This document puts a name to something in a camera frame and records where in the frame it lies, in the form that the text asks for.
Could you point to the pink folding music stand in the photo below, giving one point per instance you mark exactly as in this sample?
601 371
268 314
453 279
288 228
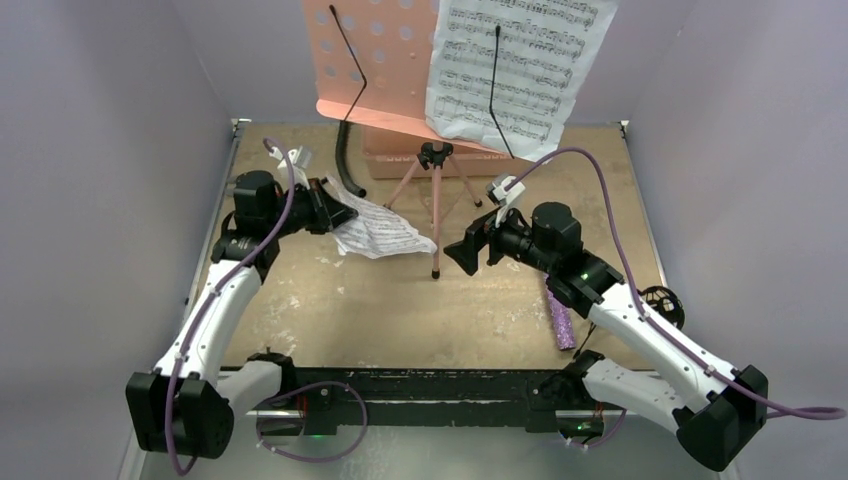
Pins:
371 60

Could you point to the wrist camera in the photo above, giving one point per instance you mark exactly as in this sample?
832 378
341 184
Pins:
292 164
505 191

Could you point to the black microphone tripod stand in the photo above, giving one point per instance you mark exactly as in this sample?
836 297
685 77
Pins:
656 308

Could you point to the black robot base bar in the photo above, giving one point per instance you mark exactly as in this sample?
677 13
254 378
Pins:
538 401

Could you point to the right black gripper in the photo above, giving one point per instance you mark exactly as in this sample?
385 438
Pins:
486 237

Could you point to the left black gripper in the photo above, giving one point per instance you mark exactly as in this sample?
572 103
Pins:
328 213

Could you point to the sheet music page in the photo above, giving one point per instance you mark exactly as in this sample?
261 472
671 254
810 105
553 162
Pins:
376 231
505 75

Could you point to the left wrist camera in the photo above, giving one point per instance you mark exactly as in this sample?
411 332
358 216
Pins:
292 164

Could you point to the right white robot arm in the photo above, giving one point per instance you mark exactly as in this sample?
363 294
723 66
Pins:
695 394

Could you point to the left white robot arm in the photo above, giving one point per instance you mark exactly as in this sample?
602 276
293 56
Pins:
182 407

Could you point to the pink plastic storage box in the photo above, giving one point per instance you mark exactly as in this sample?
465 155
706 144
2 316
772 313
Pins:
389 155

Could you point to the purple glitter microphone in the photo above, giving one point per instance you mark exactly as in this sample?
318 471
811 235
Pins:
561 323

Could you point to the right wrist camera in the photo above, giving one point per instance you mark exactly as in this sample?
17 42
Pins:
505 191

